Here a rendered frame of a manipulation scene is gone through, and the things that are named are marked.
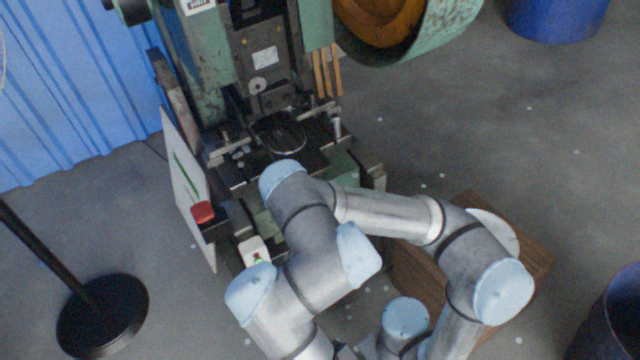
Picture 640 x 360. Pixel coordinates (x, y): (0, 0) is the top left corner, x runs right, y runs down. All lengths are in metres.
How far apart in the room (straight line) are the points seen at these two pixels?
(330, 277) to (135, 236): 1.95
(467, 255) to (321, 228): 0.36
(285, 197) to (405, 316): 0.69
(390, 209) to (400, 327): 0.52
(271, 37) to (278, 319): 0.91
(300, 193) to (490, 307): 0.40
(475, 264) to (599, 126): 2.08
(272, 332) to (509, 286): 0.43
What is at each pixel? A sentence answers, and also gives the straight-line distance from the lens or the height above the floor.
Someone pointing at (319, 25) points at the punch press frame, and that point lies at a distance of 1.35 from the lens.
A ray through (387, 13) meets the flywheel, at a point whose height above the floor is 1.09.
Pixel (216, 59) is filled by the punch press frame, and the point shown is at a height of 1.14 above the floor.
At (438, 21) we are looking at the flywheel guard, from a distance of 1.22.
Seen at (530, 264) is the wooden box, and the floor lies 0.35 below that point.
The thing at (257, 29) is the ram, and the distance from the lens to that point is 1.33.
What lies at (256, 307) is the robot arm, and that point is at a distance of 0.59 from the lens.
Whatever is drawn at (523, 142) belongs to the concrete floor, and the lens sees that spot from 2.69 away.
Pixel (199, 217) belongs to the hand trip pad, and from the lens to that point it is 1.41.
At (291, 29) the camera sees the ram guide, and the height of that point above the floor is 1.14.
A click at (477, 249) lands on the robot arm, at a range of 0.90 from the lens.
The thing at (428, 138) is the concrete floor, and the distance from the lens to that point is 2.63.
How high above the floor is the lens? 1.83
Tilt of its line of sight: 49 degrees down
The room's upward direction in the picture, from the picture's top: 8 degrees counter-clockwise
